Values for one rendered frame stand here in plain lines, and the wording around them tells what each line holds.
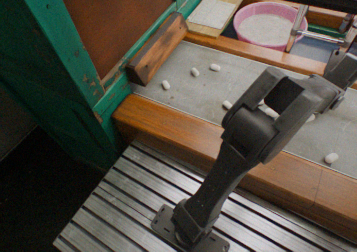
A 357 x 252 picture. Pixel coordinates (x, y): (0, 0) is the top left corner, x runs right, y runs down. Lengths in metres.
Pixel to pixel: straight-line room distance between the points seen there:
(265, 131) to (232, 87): 0.47
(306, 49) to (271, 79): 0.73
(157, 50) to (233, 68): 0.27
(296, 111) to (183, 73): 0.56
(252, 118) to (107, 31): 0.45
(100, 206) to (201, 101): 0.43
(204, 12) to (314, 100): 0.76
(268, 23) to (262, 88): 0.73
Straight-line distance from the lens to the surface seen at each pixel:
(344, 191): 0.71
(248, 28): 1.09
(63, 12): 0.58
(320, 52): 1.13
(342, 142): 0.81
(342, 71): 0.66
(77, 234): 0.77
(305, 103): 0.39
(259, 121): 0.39
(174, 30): 0.89
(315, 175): 0.70
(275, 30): 1.08
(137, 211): 0.73
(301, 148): 0.75
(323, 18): 1.19
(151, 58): 0.80
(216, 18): 1.05
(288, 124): 0.38
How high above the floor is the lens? 1.36
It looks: 56 degrees down
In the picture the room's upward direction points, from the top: 8 degrees counter-clockwise
